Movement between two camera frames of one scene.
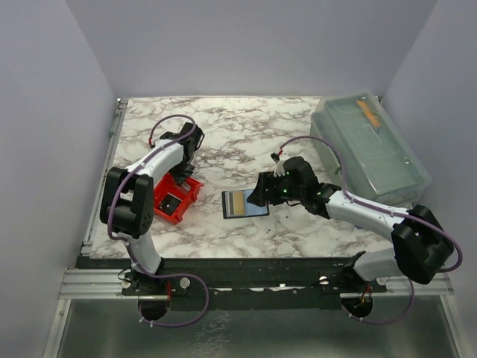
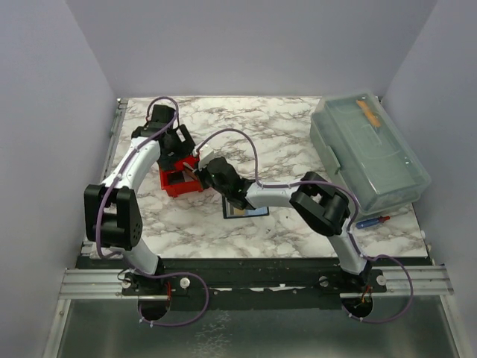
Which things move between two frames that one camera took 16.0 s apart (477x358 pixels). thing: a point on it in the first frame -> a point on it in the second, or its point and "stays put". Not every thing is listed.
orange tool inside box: [373, 118] stays put
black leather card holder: [250, 209] stays put
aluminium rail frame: [86, 283] stays put
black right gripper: [266, 180] -> [200, 174]
